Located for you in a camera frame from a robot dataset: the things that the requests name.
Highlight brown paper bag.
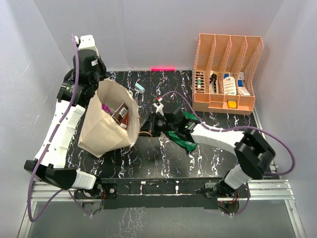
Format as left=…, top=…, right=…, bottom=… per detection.
left=78, top=79, right=141, bottom=158

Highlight light blue stapler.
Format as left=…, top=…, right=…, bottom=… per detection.
left=135, top=83, right=145, bottom=94

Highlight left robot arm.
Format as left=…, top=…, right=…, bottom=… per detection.
left=24, top=48, right=106, bottom=198

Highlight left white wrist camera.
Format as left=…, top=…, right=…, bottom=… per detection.
left=74, top=35, right=100, bottom=57

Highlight yellow sticky notes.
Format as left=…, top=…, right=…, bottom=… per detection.
left=227, top=100, right=237, bottom=109

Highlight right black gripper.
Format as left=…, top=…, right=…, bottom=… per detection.
left=136, top=112, right=177, bottom=137

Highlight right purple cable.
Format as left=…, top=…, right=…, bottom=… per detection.
left=159, top=91, right=296, bottom=176

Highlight orange desk organizer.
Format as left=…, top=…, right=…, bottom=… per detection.
left=192, top=33, right=264, bottom=115

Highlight pink tape strip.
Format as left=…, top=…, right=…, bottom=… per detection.
left=151, top=66, right=175, bottom=71

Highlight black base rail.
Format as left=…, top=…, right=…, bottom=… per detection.
left=99, top=177, right=238, bottom=211

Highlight purple cable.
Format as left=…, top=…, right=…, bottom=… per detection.
left=159, top=91, right=296, bottom=176
left=26, top=34, right=80, bottom=223

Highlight green chips bag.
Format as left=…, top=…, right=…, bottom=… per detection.
left=162, top=110, right=201, bottom=152

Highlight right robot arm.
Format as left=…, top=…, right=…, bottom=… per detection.
left=141, top=108, right=276, bottom=197

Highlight red brown snack box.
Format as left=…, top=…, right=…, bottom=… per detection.
left=111, top=103, right=129, bottom=129

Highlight white labelled bottle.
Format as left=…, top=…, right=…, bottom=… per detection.
left=223, top=76, right=237, bottom=95

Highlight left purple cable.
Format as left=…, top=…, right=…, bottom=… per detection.
left=26, top=34, right=80, bottom=223

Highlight purple snack packet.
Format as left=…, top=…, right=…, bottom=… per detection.
left=102, top=104, right=111, bottom=114

